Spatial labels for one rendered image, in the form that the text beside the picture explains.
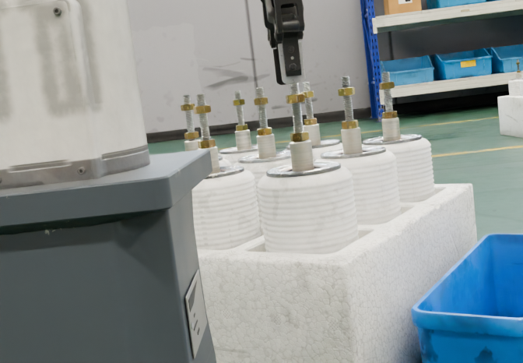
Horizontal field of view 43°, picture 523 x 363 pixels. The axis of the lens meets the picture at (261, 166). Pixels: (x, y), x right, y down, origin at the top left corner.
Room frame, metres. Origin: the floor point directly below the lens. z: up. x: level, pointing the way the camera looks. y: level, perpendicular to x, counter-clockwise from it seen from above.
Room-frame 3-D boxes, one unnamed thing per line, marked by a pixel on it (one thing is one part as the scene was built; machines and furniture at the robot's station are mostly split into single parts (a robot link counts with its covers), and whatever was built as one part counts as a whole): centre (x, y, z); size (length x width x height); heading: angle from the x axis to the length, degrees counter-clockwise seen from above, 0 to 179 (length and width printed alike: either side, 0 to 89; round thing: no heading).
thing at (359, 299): (0.83, -0.01, 0.09); 0.39 x 0.39 x 0.18; 56
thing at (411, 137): (0.86, -0.17, 0.25); 0.08 x 0.08 x 0.01
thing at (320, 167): (0.66, -0.04, 0.25); 0.08 x 0.08 x 0.01
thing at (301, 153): (0.66, -0.04, 0.26); 0.02 x 0.02 x 0.03
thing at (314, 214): (0.66, -0.04, 0.16); 0.10 x 0.10 x 0.18
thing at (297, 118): (0.66, -0.04, 0.30); 0.01 x 0.01 x 0.08
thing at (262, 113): (0.83, -0.01, 0.30); 0.01 x 0.01 x 0.08
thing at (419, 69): (5.33, -1.23, 0.36); 0.50 x 0.38 x 0.21; 176
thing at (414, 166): (0.86, -0.17, 0.16); 0.10 x 0.10 x 0.18
